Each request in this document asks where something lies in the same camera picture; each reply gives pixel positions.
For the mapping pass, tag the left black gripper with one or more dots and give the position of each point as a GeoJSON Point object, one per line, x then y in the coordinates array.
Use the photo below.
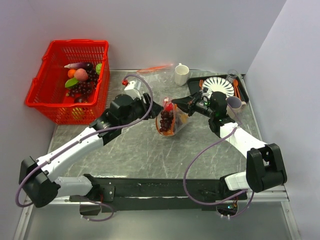
{"type": "Point", "coordinates": [144, 106]}

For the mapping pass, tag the dark red apple toy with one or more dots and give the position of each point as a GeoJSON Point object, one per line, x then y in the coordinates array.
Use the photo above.
{"type": "Point", "coordinates": [81, 99]}

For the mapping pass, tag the pink peach toy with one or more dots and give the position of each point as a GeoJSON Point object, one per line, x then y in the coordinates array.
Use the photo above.
{"type": "Point", "coordinates": [81, 75]}

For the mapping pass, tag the clear zip bag orange zipper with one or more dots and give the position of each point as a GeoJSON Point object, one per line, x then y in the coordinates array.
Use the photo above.
{"type": "Point", "coordinates": [176, 125]}

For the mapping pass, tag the white mug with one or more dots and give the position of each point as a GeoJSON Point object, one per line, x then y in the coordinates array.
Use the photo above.
{"type": "Point", "coordinates": [181, 73]}

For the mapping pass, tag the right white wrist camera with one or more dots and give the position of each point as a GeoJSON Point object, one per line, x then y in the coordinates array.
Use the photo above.
{"type": "Point", "coordinates": [205, 92]}

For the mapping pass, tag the orange plastic fork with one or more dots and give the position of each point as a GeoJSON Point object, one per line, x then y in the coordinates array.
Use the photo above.
{"type": "Point", "coordinates": [201, 84]}

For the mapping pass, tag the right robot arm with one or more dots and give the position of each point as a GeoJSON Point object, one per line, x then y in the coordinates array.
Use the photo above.
{"type": "Point", "coordinates": [265, 168]}

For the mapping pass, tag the red plastic basket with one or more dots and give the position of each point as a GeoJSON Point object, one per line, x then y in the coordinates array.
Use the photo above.
{"type": "Point", "coordinates": [48, 93]}

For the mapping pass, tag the orange plastic spoon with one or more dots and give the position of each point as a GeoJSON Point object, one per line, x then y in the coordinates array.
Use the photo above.
{"type": "Point", "coordinates": [236, 88]}

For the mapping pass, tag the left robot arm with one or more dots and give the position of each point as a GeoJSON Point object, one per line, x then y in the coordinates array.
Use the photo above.
{"type": "Point", "coordinates": [40, 178]}

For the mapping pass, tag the beige mug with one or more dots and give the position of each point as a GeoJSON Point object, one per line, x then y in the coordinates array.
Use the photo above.
{"type": "Point", "coordinates": [235, 105]}

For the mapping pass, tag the purple grapes toy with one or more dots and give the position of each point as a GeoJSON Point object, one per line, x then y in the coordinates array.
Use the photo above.
{"type": "Point", "coordinates": [84, 87]}

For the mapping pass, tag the green lime toy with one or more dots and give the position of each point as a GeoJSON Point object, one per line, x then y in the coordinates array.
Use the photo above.
{"type": "Point", "coordinates": [98, 68]}

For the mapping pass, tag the striped white plate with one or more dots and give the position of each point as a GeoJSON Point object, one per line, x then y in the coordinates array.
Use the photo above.
{"type": "Point", "coordinates": [219, 84]}

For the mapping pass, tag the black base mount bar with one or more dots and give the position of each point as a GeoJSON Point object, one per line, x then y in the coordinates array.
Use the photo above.
{"type": "Point", "coordinates": [149, 194]}

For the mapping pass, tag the purple eggplant toy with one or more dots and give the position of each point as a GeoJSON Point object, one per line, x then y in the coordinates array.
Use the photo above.
{"type": "Point", "coordinates": [79, 65]}

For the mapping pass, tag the clear drinking glass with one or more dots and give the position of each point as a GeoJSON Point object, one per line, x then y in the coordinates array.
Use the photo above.
{"type": "Point", "coordinates": [231, 75]}

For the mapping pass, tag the black tray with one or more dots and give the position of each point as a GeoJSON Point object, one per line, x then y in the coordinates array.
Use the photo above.
{"type": "Point", "coordinates": [193, 84]}

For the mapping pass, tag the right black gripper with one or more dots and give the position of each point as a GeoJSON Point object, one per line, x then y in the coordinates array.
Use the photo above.
{"type": "Point", "coordinates": [188, 104]}

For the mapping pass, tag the green leaf toy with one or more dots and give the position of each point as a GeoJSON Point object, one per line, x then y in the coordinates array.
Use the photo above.
{"type": "Point", "coordinates": [70, 83]}

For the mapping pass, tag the small orange fruit toy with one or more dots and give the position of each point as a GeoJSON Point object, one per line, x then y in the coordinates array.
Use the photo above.
{"type": "Point", "coordinates": [71, 73]}

